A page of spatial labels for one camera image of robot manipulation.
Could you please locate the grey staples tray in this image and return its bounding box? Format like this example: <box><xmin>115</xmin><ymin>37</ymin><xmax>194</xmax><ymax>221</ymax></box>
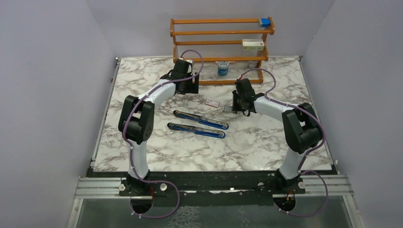
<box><xmin>222</xmin><ymin>105</ymin><xmax>233</xmax><ymax>113</ymax></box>

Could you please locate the blue stapler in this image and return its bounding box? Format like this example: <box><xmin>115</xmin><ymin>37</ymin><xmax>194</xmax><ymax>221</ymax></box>
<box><xmin>167</xmin><ymin>110</ymin><xmax>229</xmax><ymax>139</ymax></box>

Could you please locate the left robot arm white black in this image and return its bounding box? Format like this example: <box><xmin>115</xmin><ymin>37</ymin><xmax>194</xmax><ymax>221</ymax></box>
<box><xmin>118</xmin><ymin>58</ymin><xmax>199</xmax><ymax>195</ymax></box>

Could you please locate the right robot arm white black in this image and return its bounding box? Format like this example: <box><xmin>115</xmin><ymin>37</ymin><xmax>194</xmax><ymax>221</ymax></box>
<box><xmin>232</xmin><ymin>78</ymin><xmax>323</xmax><ymax>193</ymax></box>

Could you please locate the white small jar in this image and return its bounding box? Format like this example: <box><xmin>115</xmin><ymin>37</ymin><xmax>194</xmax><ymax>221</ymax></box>
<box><xmin>249</xmin><ymin>61</ymin><xmax>259</xmax><ymax>69</ymax></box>

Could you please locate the blue white cup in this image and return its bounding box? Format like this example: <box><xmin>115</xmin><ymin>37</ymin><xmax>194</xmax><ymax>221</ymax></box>
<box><xmin>217</xmin><ymin>61</ymin><xmax>230</xmax><ymax>76</ymax></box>

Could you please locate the orange wooden shelf rack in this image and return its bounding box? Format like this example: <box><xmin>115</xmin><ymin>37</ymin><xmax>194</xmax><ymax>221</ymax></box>
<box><xmin>170</xmin><ymin>17</ymin><xmax>275</xmax><ymax>67</ymax></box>

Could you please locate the white green carton box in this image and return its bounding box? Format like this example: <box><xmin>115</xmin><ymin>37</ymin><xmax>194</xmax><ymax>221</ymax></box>
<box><xmin>241</xmin><ymin>39</ymin><xmax>265</xmax><ymax>51</ymax></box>

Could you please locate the blue box on top shelf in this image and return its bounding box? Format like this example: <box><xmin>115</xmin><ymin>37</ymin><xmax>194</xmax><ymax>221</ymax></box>
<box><xmin>259</xmin><ymin>18</ymin><xmax>271</xmax><ymax>28</ymax></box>

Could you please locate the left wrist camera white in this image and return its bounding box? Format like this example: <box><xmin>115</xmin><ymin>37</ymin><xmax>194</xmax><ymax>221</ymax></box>
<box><xmin>185</xmin><ymin>59</ymin><xmax>193</xmax><ymax>66</ymax></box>

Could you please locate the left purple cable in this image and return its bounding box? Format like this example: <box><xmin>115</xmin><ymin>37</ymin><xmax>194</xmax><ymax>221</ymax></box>
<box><xmin>122</xmin><ymin>49</ymin><xmax>205</xmax><ymax>220</ymax></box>

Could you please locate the purple cable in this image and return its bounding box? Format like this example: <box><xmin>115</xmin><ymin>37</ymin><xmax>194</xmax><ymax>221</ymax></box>
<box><xmin>122</xmin><ymin>49</ymin><xmax>205</xmax><ymax>220</ymax></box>
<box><xmin>238</xmin><ymin>67</ymin><xmax>329</xmax><ymax>218</ymax></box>

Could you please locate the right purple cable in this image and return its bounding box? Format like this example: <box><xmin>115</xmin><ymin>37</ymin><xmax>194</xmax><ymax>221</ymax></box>
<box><xmin>238</xmin><ymin>67</ymin><xmax>329</xmax><ymax>218</ymax></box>

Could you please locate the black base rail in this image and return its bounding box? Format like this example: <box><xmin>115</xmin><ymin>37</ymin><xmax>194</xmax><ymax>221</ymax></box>
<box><xmin>74</xmin><ymin>171</ymin><xmax>354</xmax><ymax>207</ymax></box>

